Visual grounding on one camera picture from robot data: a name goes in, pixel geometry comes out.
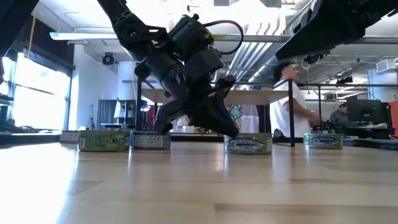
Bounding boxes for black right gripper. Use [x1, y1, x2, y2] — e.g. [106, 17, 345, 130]
[275, 0, 398, 62]

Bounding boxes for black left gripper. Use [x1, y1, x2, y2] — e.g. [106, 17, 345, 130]
[135, 55, 240, 138]

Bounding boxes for silver-lid blue-white tuna can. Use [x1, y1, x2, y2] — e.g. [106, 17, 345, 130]
[129, 131, 172, 150]
[59, 130, 79, 144]

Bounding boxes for gold-lid green-label tuna can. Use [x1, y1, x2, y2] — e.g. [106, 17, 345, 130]
[223, 133, 274, 156]
[77, 130, 131, 152]

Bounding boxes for silver-lid green-label tuna can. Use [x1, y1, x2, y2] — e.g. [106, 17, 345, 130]
[303, 133, 345, 149]

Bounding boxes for colourful patterned cloth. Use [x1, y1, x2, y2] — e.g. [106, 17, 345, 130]
[225, 104, 244, 134]

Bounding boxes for black ceiling spotlights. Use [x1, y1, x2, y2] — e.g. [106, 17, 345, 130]
[303, 51, 331, 65]

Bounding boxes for black ceiling spotlight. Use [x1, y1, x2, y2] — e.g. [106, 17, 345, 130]
[336, 75, 354, 85]

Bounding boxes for white hanging cloth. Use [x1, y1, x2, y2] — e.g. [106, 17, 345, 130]
[242, 105, 261, 134]

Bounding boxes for white round column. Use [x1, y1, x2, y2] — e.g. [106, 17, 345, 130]
[116, 61, 138, 101]

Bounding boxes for grey curtain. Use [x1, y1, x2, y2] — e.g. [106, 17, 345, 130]
[97, 99, 118, 131]

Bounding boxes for yellow tag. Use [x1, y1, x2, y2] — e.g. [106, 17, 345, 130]
[203, 30, 226, 40]

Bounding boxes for silver ceiling ventilation ducts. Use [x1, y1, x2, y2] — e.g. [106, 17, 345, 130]
[225, 40, 307, 84]

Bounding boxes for black background monitor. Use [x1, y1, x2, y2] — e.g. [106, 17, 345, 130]
[346, 98, 390, 126]

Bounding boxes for person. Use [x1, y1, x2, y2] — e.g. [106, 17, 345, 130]
[269, 60, 321, 139]
[329, 102, 351, 128]

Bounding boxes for black round ceiling speaker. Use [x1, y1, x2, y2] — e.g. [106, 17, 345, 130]
[102, 52, 115, 66]

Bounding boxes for orange-red object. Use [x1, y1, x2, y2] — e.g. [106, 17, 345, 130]
[387, 100, 398, 140]

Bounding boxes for black background desk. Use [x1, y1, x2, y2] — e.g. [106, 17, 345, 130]
[343, 123, 397, 140]

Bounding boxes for long ceiling light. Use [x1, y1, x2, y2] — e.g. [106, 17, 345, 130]
[49, 30, 121, 42]

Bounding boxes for black background rig frame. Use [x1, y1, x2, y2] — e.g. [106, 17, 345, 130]
[295, 82, 398, 134]

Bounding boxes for wooden shelf with black frame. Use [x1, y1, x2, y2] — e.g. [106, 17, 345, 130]
[135, 77, 295, 147]

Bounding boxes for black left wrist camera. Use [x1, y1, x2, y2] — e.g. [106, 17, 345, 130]
[167, 14, 225, 77]

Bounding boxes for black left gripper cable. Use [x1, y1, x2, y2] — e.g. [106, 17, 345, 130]
[203, 19, 245, 56]

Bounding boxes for black aluminium table frame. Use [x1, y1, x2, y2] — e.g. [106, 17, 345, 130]
[0, 132, 398, 152]

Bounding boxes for yellow hanging cord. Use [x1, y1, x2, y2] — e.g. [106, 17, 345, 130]
[27, 15, 37, 60]

